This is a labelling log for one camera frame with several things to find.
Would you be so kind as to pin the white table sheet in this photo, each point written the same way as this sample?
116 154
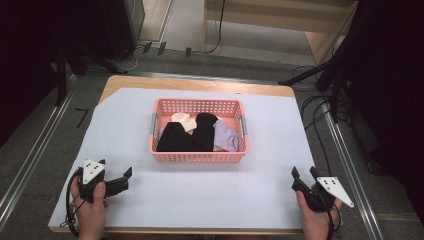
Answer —
200 190

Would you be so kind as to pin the black metal stand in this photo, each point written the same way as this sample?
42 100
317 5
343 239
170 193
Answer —
333 75

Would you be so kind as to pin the pink plastic basket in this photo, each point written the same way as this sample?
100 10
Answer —
200 155

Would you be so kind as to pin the metal floor rail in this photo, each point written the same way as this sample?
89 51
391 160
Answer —
31 160
353 173

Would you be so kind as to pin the dark cabinet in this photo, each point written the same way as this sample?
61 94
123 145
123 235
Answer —
128 23

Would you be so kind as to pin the black sock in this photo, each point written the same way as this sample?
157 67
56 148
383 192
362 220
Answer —
186 135

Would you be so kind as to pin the cream sock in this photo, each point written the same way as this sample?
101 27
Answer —
185 120

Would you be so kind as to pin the lavender sock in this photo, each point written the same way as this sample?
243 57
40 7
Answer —
226 136

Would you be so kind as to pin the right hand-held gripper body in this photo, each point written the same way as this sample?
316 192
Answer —
328 193

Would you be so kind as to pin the wooden table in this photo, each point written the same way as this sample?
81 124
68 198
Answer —
186 83

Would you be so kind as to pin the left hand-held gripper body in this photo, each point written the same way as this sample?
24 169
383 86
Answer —
92 171

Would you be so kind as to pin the light wooden shelf unit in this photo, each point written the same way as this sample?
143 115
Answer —
276 20

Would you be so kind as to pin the person's right hand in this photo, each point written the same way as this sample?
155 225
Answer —
314 221

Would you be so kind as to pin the dark metal stand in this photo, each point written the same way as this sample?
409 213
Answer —
61 73

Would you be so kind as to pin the person's left hand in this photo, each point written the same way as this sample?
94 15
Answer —
90 210

